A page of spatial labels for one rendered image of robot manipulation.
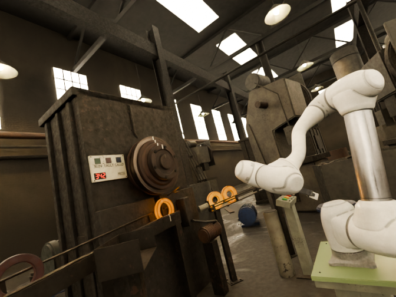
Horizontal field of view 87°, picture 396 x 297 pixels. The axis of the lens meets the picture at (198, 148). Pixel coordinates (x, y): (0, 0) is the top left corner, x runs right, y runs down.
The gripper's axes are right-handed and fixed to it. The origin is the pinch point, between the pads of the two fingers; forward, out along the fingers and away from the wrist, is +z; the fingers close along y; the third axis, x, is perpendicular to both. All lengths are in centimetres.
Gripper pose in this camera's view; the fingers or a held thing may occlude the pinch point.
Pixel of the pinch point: (303, 194)
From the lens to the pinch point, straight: 120.5
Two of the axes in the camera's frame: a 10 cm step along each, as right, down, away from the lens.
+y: -3.8, 0.4, 9.3
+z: 8.7, 3.5, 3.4
